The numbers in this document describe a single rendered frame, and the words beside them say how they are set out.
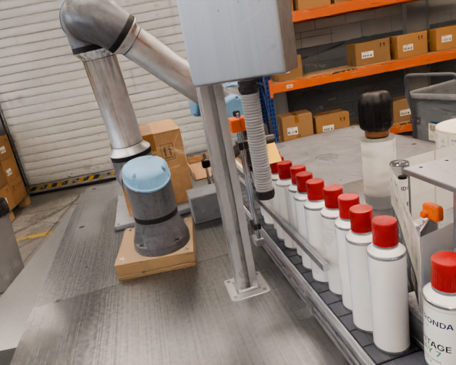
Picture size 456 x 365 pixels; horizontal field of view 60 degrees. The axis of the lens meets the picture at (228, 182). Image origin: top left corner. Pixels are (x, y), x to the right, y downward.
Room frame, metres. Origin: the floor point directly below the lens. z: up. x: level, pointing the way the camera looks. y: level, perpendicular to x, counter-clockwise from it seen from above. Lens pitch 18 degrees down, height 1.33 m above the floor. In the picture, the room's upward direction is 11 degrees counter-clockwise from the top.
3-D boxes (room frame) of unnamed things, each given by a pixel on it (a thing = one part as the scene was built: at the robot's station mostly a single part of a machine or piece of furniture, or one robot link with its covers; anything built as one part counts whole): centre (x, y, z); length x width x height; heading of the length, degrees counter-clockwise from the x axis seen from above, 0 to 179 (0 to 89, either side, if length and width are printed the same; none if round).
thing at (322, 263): (1.13, -0.05, 0.96); 1.07 x 0.01 x 0.01; 10
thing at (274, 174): (0.89, -0.12, 0.98); 0.05 x 0.05 x 0.20
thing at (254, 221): (0.88, -0.08, 1.05); 0.10 x 0.04 x 0.33; 100
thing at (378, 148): (0.97, -0.40, 1.03); 0.09 x 0.09 x 0.30
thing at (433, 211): (0.48, -0.26, 1.08); 0.03 x 0.02 x 0.02; 10
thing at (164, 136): (1.48, 0.27, 0.99); 0.30 x 0.24 x 0.27; 11
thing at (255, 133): (0.67, -0.06, 1.18); 0.04 x 0.04 x 0.21
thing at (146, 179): (0.99, 0.20, 1.05); 0.13 x 0.12 x 0.14; 21
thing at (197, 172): (1.83, 0.04, 0.85); 0.30 x 0.26 x 0.04; 10
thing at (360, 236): (0.53, -0.18, 0.98); 0.05 x 0.05 x 0.20
